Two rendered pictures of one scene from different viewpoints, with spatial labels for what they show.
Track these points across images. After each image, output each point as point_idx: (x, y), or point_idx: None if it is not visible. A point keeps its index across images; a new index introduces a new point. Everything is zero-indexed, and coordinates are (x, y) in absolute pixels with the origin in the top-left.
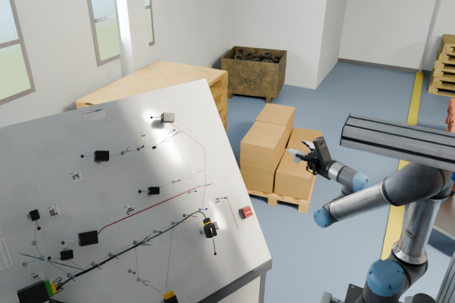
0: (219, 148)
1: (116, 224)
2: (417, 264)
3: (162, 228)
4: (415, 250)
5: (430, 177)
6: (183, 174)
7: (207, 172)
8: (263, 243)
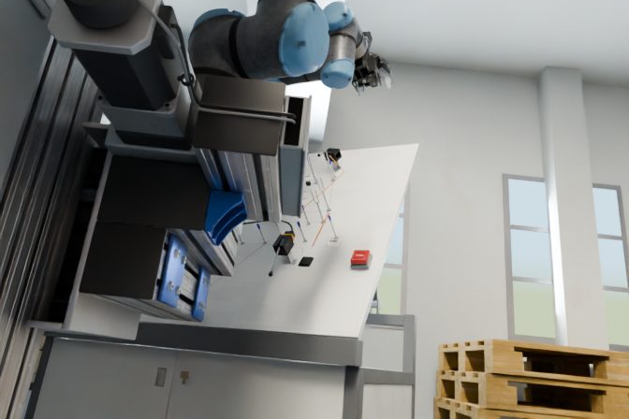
0: (383, 196)
1: None
2: None
3: (252, 243)
4: None
5: None
6: (317, 209)
7: (347, 212)
8: (358, 310)
